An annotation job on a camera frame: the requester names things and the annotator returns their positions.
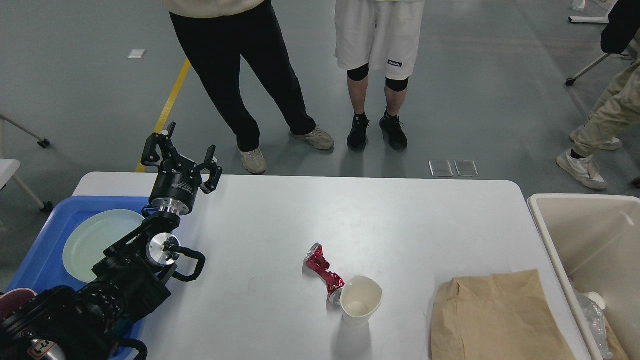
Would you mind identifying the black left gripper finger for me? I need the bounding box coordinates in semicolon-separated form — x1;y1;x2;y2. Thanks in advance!
140;121;182;171
194;145;222;194

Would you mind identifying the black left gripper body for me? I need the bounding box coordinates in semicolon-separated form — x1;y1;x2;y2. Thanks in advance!
148;162;202;215

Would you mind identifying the green plate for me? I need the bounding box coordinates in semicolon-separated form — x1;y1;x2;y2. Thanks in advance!
62;209;144;283

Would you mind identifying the brown paper bag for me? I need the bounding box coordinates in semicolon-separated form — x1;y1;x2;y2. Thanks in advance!
430;269;575;360

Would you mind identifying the aluminium foil tray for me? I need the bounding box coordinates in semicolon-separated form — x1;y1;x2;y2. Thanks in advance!
569;278;613;360

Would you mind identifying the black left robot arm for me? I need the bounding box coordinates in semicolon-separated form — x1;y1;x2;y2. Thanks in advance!
1;122;223;360

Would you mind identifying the rolling stand leg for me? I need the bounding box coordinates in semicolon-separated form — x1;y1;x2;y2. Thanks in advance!
0;114;51;149

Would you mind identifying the person in black trousers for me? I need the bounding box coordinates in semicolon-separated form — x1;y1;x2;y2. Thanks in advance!
161;0;335;176

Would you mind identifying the crushed red can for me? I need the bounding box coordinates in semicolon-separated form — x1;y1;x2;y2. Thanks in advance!
304;243;345;305

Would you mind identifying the white side table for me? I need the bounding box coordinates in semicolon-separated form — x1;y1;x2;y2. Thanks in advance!
0;158;54;214

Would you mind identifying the white paper cup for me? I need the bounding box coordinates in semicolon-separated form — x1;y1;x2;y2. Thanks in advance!
339;275;383;328

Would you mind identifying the pink mug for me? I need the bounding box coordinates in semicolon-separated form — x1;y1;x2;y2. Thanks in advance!
0;288;38;322

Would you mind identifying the person in white shorts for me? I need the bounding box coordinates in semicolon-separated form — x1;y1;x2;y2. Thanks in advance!
334;0;426;151

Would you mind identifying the grey floor plate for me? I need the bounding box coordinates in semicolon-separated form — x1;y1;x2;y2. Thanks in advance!
429;160;454;178
454;160;479;177

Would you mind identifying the beige plastic bin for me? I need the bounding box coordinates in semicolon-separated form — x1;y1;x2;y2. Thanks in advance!
527;194;640;360

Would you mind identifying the small white cup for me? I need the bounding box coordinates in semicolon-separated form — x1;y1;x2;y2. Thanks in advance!
585;291;607;311

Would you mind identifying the person in khaki trousers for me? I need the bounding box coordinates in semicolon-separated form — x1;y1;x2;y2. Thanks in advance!
556;0;640;191

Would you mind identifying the brown paper in bin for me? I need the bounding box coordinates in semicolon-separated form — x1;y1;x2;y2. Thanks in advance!
604;317;630;360

